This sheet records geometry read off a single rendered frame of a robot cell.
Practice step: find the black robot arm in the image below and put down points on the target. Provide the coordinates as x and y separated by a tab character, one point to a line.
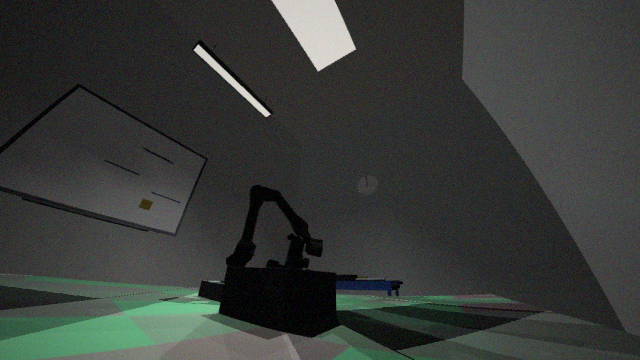
245	248

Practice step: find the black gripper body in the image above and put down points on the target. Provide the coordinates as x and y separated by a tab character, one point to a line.
273	263

